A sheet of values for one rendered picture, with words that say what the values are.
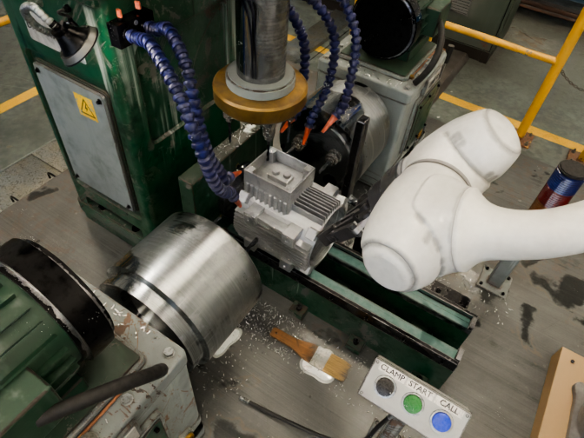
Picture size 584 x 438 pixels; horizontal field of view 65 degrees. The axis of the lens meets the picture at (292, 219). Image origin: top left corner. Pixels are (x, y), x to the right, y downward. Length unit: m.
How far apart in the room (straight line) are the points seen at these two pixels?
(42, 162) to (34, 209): 0.77
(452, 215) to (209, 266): 0.44
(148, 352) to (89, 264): 0.62
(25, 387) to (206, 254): 0.37
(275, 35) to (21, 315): 0.55
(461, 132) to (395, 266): 0.22
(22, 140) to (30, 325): 2.61
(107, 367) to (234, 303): 0.25
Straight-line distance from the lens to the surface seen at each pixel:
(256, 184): 0.99
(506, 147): 0.65
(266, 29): 0.81
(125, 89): 0.91
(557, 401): 1.22
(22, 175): 2.23
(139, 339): 0.75
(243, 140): 1.07
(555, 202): 1.13
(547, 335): 1.36
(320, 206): 0.98
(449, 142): 0.65
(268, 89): 0.84
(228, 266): 0.83
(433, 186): 0.57
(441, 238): 0.54
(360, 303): 1.07
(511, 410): 1.21
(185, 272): 0.81
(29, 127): 3.25
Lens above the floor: 1.81
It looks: 48 degrees down
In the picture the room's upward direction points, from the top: 6 degrees clockwise
